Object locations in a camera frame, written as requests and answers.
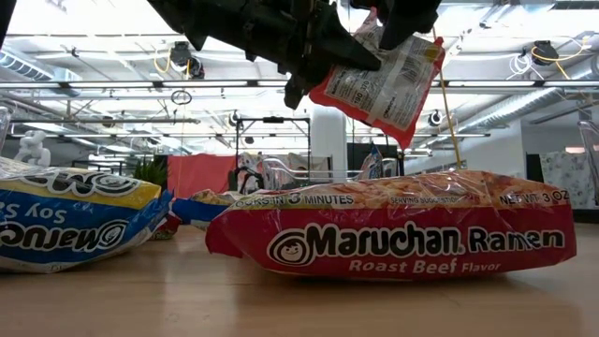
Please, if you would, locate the black metal table frame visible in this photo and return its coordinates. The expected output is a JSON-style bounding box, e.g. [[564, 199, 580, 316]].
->
[[573, 209, 599, 225]]

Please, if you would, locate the white robot figure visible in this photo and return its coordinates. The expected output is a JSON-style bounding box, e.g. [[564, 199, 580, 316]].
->
[[12, 129, 51, 168]]

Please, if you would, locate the long ceiling light bar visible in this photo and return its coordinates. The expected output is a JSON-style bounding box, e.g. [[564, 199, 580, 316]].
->
[[0, 79, 599, 90]]

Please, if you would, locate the black partition panel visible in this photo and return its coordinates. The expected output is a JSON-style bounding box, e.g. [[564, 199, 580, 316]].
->
[[525, 153, 548, 208]]

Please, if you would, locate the clear plastic bin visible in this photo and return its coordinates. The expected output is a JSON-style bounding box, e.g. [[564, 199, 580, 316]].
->
[[0, 105, 13, 155], [577, 119, 599, 207], [261, 156, 399, 192]]

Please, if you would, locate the floral patterned cloth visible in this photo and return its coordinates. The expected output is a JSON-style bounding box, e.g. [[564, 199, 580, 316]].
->
[[538, 150, 598, 211]]

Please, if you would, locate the green succulent plant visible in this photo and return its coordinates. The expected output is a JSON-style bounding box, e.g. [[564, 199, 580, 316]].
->
[[132, 157, 168, 188]]

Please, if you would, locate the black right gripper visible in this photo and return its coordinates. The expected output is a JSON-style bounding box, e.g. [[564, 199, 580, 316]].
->
[[349, 0, 444, 51]]

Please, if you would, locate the orange Maruchan noodle pack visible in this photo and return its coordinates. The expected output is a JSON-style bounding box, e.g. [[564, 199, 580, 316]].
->
[[308, 7, 446, 150]]

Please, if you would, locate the red Maruchan noodle pack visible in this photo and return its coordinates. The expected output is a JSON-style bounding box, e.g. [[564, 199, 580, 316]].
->
[[149, 212, 183, 242], [204, 168, 577, 282]]

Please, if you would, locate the white pillar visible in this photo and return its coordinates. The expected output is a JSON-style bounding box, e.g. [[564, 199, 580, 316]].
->
[[309, 105, 348, 183]]

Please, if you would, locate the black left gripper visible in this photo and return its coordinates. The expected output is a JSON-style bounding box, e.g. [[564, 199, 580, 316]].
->
[[147, 0, 381, 110]]

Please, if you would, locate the black cabinet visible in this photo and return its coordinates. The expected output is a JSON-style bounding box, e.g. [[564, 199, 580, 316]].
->
[[346, 142, 399, 174]]

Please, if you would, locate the orange-red partition panel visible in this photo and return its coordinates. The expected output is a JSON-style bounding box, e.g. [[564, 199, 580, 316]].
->
[[167, 153, 238, 198]]

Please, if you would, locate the yellow hanging cable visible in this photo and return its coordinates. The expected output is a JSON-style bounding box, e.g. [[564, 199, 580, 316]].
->
[[437, 69, 467, 170]]

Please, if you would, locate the black metal rack frame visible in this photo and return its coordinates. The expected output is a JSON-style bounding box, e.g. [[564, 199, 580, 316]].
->
[[233, 116, 313, 183]]

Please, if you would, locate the blue Maruchan noodle pack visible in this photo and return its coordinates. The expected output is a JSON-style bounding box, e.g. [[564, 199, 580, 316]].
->
[[0, 156, 174, 275], [355, 142, 387, 182], [170, 188, 244, 231]]

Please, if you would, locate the black ceiling cable reel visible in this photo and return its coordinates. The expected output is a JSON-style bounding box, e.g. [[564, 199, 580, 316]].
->
[[531, 39, 561, 66], [168, 40, 206, 81]]

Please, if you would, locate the black hanging ring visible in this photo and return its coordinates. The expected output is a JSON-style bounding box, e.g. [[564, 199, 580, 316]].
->
[[169, 89, 193, 107]]

